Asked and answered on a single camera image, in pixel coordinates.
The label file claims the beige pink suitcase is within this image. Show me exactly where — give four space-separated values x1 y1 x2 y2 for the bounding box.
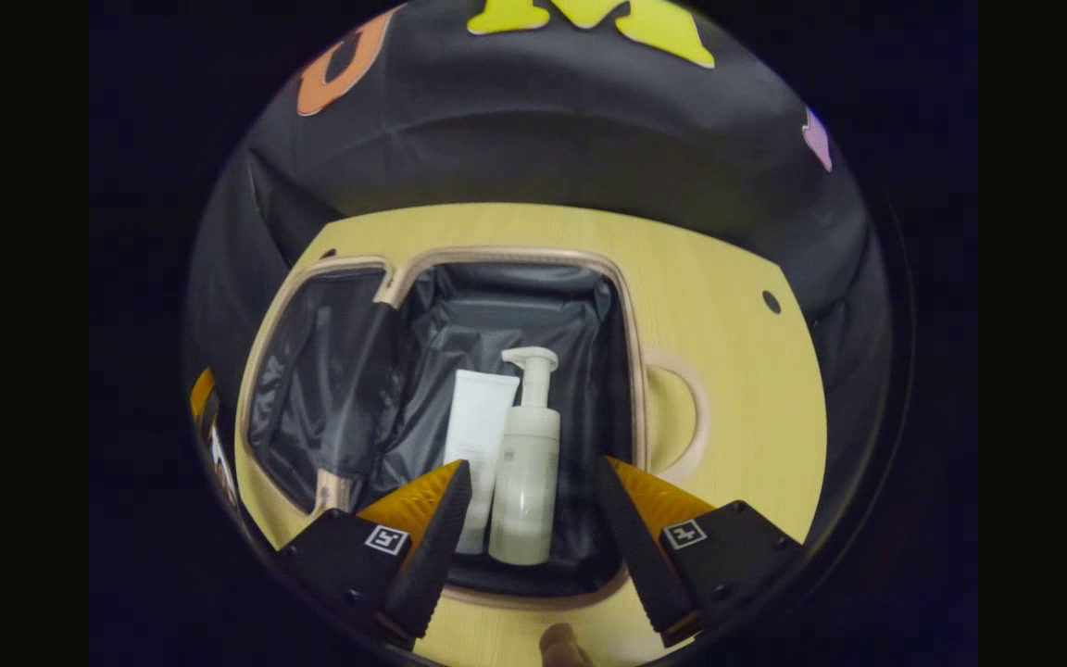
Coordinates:
235 245 712 612

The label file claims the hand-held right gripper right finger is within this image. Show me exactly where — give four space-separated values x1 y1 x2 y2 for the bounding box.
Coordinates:
593 456 805 648

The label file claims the white squeeze tube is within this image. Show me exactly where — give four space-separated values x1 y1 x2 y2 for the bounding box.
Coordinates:
441 369 521 555

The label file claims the black backdrop cloth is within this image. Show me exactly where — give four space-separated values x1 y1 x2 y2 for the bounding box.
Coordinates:
183 0 896 547

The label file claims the white pump bottle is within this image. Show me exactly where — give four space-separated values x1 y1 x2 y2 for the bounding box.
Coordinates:
487 346 562 566

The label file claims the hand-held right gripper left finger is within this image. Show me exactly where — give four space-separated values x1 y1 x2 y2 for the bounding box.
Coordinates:
276 459 474 649

